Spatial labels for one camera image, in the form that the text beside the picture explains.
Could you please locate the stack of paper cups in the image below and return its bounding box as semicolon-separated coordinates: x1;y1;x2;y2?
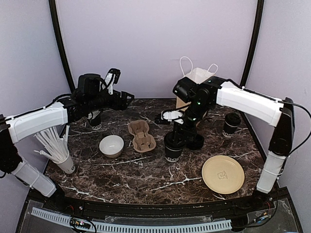
87;110;102;130

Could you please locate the stack of black lids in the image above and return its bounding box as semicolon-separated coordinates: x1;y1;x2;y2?
187;134;205;150

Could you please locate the white cable duct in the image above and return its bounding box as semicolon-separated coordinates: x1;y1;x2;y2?
31;207;232;233

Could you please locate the right black frame post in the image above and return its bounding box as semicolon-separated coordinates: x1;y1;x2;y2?
240;0;264;86

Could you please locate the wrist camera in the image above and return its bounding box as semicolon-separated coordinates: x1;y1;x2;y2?
104;68;121;95
155;110;184;125

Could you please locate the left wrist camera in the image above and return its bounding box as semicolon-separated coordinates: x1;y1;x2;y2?
104;68;121;95

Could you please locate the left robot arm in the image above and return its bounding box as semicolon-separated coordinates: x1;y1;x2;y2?
0;68;135;212

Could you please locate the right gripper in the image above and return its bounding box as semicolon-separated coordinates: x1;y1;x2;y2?
173;99;211;146

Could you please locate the left black frame post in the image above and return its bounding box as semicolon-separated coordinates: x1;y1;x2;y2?
48;0;75;92

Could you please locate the yellow plate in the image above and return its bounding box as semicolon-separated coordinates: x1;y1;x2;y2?
202;155;245;194

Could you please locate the black coffee cup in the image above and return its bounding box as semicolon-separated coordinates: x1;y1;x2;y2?
165;146;183;163
222;121;239;138

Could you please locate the brown paper bag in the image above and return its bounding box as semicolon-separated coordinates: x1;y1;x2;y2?
173;56;218;111

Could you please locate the white ceramic bowl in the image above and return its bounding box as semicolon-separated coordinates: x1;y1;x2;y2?
99;135;124;158

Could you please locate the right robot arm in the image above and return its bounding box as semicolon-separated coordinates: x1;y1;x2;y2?
170;76;295;211

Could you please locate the black front rail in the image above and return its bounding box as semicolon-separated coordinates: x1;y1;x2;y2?
29;188;287;220

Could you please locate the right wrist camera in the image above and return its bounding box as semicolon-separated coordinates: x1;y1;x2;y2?
155;110;184;125

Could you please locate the cardboard cup carrier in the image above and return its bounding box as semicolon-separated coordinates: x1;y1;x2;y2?
128;120;156;153

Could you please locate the cup of wrapped straws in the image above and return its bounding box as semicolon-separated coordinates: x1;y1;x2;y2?
34;125;75;174

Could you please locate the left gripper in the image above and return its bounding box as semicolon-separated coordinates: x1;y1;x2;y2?
86;88;134;113

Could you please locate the black frame post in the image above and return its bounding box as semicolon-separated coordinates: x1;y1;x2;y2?
48;0;75;92
240;0;264;86

